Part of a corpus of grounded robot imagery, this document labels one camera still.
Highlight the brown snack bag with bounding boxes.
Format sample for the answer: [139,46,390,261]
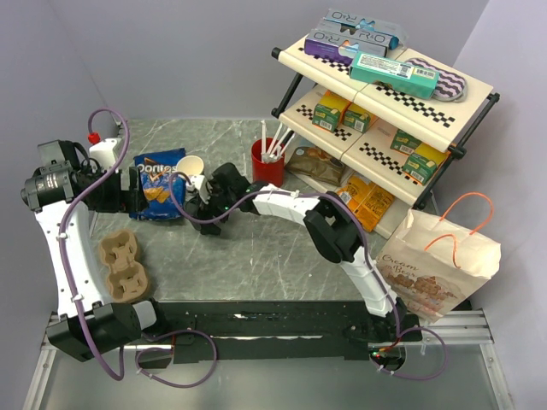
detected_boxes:
[285,146,346,185]

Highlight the black paper coffee cup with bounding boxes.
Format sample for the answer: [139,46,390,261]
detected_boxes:
[184,196,203,218]

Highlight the green yellow box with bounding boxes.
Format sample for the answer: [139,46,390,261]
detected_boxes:
[403,143,450,185]
[312,91,350,133]
[343,102,378,133]
[390,129,422,155]

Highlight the orange snack packet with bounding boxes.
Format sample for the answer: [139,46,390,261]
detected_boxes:
[337,173,395,232]

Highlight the blue grey toothpaste box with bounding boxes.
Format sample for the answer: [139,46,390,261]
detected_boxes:
[323,9,409,44]

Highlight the white wrapped straws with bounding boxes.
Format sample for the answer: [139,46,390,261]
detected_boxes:
[261,120,292,163]

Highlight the purple toothpaste box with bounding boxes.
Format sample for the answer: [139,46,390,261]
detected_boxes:
[304,29,398,65]

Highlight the brown paper takeout bag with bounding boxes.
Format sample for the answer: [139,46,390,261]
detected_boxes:
[376,192,501,324]

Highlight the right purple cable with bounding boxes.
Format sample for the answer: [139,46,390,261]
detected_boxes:
[168,171,448,382]

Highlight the red straw holder cup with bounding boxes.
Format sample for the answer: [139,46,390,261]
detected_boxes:
[251,139,285,187]

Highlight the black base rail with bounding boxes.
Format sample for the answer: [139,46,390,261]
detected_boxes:
[40,300,488,377]

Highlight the teal toothpaste box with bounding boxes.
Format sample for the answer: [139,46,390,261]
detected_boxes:
[350,52,439,99]

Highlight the cream two-tier shelf rack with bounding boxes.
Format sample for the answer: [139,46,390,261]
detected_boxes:
[271,40,500,208]

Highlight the green yellow box far left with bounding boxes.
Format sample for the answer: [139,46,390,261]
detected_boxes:
[312,91,350,133]

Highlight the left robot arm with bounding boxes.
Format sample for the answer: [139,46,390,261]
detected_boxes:
[21,134,169,362]

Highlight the purple wavy sleep mask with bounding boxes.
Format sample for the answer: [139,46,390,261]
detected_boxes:
[407,57,468,103]

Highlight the cardboard cup carrier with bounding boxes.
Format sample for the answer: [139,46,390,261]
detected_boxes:
[98,229,150,302]

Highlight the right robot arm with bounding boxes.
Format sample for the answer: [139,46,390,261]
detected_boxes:
[175,163,406,341]

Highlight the green yellow box right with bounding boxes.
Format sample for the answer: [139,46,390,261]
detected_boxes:
[403,143,450,185]

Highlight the purple cable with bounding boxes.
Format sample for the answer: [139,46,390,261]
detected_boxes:
[168,171,448,382]
[59,107,218,389]

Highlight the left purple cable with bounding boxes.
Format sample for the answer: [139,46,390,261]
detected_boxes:
[59,107,218,389]

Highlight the blue Doritos chip bag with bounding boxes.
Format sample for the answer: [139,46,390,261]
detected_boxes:
[129,148,185,220]

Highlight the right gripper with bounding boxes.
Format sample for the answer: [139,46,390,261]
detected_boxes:
[194,182,238,237]

